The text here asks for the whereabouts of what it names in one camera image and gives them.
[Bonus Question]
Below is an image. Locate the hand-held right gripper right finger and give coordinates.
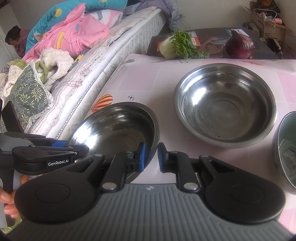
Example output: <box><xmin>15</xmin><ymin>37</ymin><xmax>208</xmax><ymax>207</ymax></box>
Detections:
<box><xmin>157</xmin><ymin>142</ymin><xmax>234</xmax><ymax>194</ymax></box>

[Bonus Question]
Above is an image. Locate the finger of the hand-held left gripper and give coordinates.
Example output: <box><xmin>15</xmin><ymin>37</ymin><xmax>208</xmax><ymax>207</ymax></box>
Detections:
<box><xmin>29</xmin><ymin>144</ymin><xmax>90</xmax><ymax>160</ymax></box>
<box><xmin>4</xmin><ymin>131</ymin><xmax>67</xmax><ymax>149</ymax></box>

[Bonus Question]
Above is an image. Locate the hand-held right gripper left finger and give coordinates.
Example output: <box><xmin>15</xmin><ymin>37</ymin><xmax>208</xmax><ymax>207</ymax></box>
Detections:
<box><xmin>66</xmin><ymin>142</ymin><xmax>147</xmax><ymax>194</ymax></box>

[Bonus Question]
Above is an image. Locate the stainless steel bowl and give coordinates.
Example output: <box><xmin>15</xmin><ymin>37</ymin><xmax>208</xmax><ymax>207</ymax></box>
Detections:
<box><xmin>67</xmin><ymin>102</ymin><xmax>160</xmax><ymax>184</ymax></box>
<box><xmin>173</xmin><ymin>62</ymin><xmax>277</xmax><ymax>149</ymax></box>

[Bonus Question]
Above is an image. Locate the teal ceramic bowl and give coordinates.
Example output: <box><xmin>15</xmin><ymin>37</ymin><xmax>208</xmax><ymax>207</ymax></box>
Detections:
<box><xmin>272</xmin><ymin>111</ymin><xmax>296</xmax><ymax>193</ymax></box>

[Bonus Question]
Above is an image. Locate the person's left hand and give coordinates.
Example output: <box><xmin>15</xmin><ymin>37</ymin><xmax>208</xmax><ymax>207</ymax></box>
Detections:
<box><xmin>0</xmin><ymin>187</ymin><xmax>22</xmax><ymax>219</ymax></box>

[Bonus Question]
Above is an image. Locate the green floral pillow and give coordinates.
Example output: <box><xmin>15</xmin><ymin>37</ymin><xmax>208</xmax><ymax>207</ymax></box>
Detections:
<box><xmin>0</xmin><ymin>64</ymin><xmax>55</xmax><ymax>139</ymax></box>

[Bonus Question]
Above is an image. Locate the white quilted bed pad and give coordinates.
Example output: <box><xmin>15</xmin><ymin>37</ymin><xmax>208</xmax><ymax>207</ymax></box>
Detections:
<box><xmin>25</xmin><ymin>14</ymin><xmax>162</xmax><ymax>137</ymax></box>

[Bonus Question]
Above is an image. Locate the pink printed tablecloth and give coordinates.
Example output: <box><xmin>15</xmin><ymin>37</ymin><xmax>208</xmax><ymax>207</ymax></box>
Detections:
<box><xmin>85</xmin><ymin>54</ymin><xmax>296</xmax><ymax>230</ymax></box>

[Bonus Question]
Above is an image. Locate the white fluffy blanket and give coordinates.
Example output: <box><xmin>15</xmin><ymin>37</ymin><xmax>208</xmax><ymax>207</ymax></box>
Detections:
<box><xmin>0</xmin><ymin>47</ymin><xmax>74</xmax><ymax>98</ymax></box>

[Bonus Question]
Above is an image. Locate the napa cabbage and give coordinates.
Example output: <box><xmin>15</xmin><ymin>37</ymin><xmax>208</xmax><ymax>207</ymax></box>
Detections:
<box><xmin>159</xmin><ymin>31</ymin><xmax>210</xmax><ymax>59</ymax></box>

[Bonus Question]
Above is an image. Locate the pink blanket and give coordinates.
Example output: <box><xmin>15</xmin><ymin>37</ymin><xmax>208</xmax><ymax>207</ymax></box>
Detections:
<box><xmin>22</xmin><ymin>3</ymin><xmax>123</xmax><ymax>62</ymax></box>

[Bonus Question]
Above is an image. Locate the white mattress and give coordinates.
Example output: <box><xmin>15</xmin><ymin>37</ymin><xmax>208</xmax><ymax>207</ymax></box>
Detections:
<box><xmin>23</xmin><ymin>7</ymin><xmax>169</xmax><ymax>139</ymax></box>

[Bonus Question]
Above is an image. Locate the purple cabbage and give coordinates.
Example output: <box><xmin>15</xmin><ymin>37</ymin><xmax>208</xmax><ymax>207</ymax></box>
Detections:
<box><xmin>225</xmin><ymin>30</ymin><xmax>255</xmax><ymax>59</ymax></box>

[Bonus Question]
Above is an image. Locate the lilac grey garment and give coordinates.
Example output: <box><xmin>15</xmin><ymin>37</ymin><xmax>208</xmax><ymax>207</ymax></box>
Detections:
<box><xmin>122</xmin><ymin>0</ymin><xmax>183</xmax><ymax>33</ymax></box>

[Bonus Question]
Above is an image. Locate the black white object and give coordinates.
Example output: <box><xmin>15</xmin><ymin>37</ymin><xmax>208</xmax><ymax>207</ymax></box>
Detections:
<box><xmin>266</xmin><ymin>37</ymin><xmax>284</xmax><ymax>55</ymax></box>

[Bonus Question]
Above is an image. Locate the open cardboard box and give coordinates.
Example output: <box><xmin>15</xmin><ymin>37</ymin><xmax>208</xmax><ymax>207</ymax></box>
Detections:
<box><xmin>242</xmin><ymin>5</ymin><xmax>296</xmax><ymax>56</ymax></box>

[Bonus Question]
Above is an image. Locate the pink cloth item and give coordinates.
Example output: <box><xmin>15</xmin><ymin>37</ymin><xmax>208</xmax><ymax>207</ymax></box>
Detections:
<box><xmin>259</xmin><ymin>11</ymin><xmax>284</xmax><ymax>26</ymax></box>

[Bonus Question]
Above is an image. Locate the brown printed bag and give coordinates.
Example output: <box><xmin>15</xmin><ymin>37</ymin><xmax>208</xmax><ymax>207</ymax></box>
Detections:
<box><xmin>257</xmin><ymin>0</ymin><xmax>281</xmax><ymax>13</ymax></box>

